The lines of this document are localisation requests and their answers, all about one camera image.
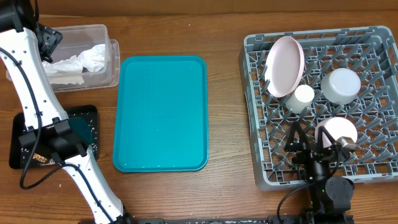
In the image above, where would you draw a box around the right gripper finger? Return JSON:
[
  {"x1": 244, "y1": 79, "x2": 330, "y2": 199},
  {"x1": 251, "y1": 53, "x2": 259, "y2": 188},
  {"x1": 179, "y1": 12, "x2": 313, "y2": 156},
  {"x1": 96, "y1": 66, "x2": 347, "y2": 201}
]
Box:
[
  {"x1": 317, "y1": 127, "x2": 336, "y2": 150},
  {"x1": 284, "y1": 121, "x2": 307, "y2": 152}
]

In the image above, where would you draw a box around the small white bowl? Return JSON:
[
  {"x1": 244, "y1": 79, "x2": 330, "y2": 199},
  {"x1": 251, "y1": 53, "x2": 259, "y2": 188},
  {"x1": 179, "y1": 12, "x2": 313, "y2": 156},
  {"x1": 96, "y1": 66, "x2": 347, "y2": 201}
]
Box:
[{"x1": 315, "y1": 117, "x2": 358, "y2": 148}]

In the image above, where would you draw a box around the white cup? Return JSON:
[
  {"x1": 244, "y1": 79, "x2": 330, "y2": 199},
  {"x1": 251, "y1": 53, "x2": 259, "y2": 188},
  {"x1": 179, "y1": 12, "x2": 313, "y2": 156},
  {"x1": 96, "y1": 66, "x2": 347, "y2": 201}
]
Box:
[{"x1": 285, "y1": 85, "x2": 315, "y2": 114}]

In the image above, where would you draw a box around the white napkin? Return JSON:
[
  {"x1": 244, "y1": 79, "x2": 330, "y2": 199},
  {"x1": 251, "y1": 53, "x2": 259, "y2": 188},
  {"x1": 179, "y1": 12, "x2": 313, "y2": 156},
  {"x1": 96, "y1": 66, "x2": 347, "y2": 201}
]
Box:
[
  {"x1": 77, "y1": 44, "x2": 106, "y2": 72},
  {"x1": 42, "y1": 55, "x2": 84, "y2": 85}
]

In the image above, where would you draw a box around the metal bowl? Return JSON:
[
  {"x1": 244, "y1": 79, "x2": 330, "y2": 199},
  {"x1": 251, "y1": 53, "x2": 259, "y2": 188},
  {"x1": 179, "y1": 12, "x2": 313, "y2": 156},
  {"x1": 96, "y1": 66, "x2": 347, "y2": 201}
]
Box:
[{"x1": 321, "y1": 68, "x2": 361, "y2": 105}]

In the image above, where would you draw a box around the large white plate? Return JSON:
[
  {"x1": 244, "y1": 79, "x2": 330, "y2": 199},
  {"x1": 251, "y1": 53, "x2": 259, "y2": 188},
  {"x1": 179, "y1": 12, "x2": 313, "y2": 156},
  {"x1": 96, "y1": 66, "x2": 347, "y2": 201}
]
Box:
[{"x1": 264, "y1": 36, "x2": 305, "y2": 98}]

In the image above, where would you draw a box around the brown food scrap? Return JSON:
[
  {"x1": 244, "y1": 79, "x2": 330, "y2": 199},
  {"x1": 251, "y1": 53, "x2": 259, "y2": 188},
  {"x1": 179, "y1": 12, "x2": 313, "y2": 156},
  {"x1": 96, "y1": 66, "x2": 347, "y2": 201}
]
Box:
[{"x1": 33, "y1": 153, "x2": 49, "y2": 164}]

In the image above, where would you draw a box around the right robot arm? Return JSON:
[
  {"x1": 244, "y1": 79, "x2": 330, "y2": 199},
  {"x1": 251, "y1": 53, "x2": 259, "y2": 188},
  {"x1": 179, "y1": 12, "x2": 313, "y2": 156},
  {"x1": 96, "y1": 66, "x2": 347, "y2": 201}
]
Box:
[{"x1": 277, "y1": 122, "x2": 356, "y2": 224}]

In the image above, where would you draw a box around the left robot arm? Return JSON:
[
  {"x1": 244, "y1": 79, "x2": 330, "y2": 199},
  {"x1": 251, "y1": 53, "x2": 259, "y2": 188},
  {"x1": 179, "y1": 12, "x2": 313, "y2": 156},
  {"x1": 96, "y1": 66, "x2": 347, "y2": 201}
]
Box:
[{"x1": 1, "y1": 1, "x2": 134, "y2": 223}]

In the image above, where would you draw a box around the grey dishwasher rack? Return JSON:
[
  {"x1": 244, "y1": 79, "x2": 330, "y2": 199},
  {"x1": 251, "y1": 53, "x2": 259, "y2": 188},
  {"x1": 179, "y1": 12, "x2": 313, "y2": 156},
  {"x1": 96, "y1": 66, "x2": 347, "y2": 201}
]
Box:
[{"x1": 239, "y1": 26, "x2": 397, "y2": 191}]

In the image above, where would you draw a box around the clear plastic bin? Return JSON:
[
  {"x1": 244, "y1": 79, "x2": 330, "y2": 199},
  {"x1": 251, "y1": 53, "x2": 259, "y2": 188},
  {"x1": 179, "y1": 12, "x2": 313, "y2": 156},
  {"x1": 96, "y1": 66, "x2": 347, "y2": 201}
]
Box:
[{"x1": 6, "y1": 24, "x2": 121, "y2": 93}]

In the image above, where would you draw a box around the black plastic tray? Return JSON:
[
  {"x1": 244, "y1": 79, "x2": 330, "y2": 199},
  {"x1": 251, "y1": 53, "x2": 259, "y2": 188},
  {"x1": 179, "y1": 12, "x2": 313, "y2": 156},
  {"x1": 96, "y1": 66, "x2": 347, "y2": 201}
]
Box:
[{"x1": 9, "y1": 105, "x2": 100, "y2": 169}]

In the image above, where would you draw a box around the teal serving tray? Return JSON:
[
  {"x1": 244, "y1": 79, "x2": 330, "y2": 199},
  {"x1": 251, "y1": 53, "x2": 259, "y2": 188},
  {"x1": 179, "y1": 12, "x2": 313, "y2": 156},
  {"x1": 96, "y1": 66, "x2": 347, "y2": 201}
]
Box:
[{"x1": 113, "y1": 55, "x2": 209, "y2": 172}]

